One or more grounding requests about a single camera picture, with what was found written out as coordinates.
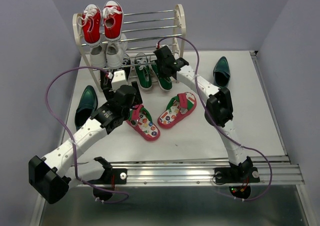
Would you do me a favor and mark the black canvas sneaker left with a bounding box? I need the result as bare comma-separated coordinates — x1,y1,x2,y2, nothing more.
100,71,112,91

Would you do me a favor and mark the dark green loafer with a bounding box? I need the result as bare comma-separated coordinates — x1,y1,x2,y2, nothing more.
213,56,231,88
74,85,98,131

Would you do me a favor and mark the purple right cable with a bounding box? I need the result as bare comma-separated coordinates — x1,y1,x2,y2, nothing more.
156,38,274,202

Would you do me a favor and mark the white sneaker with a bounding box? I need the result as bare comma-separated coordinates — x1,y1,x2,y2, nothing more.
89,45,107,68
105,33,128,70

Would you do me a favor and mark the red canvas sneaker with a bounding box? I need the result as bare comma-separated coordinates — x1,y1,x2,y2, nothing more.
76,4,101,47
102,1,124,42

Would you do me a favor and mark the black canvas sneaker right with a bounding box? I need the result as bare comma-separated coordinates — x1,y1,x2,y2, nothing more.
122,54,132,81

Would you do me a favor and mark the red canvas sneaker right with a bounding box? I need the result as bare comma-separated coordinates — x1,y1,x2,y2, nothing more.
102,1,124,42

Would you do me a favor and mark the pink green sandal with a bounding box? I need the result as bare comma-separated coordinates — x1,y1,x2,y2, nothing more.
126,104,161,141
157,92,197,129

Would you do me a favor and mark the black canvas sneaker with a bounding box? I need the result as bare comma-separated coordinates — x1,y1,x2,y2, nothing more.
100,71,112,91
122,54,132,81

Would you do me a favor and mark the green canvas sneaker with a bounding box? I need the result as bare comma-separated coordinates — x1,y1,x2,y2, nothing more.
149,56,173,92
134,53,152,90

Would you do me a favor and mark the white sneaker left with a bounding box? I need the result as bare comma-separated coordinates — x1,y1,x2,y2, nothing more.
89,45,107,68

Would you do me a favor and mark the cream metal shoe rack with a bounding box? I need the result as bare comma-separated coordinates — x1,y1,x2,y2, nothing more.
72,4,187,92

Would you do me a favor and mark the aluminium mounting rail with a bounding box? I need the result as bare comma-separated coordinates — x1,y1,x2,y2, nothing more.
72,157,305,188

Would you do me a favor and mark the red canvas sneaker left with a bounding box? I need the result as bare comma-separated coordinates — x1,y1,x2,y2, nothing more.
76,4,101,47

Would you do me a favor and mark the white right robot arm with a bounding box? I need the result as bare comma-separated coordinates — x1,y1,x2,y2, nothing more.
154,46,253,181

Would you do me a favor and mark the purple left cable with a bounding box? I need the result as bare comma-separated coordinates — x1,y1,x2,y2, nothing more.
44,67,130,204

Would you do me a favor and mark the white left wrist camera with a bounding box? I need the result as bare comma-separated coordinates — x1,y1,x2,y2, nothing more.
111,70,128,91

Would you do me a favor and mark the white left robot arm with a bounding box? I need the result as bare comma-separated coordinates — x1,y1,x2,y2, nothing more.
28,81,143,204

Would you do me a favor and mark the purple cable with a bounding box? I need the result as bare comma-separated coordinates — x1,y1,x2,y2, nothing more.
156,38,274,202
44,67,130,204

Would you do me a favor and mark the white sneaker right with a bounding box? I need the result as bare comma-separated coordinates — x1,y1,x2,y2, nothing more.
105,33,128,70

